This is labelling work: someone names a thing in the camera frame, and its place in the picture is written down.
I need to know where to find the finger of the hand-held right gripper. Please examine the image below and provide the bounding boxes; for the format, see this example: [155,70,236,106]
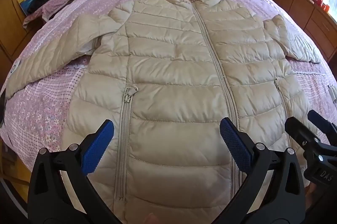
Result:
[285,117,337,161]
[308,109,337,144]

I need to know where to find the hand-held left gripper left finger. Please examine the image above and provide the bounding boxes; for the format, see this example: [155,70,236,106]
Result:
[28,119,122,224]

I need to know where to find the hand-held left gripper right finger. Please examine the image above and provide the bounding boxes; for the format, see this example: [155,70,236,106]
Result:
[216,117,307,224]

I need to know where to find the beige puffer jacket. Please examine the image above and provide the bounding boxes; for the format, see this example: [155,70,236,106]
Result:
[5,0,322,224]

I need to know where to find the wooden dresser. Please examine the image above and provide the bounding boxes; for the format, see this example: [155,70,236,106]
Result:
[264,0,337,61]

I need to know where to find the red boxes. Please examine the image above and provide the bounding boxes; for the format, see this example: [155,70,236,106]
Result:
[313,0,331,12]

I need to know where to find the stool with pink floral cloth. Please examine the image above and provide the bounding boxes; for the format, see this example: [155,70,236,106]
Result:
[23,0,81,28]

